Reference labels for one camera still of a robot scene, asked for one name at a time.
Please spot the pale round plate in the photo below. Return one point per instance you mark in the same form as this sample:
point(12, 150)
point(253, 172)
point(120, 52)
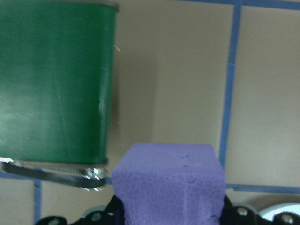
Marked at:
point(281, 208)

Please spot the purple foam block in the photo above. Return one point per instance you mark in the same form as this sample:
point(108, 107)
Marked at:
point(168, 182)

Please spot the green conveyor belt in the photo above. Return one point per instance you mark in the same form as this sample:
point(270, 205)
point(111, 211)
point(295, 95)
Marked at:
point(51, 82)

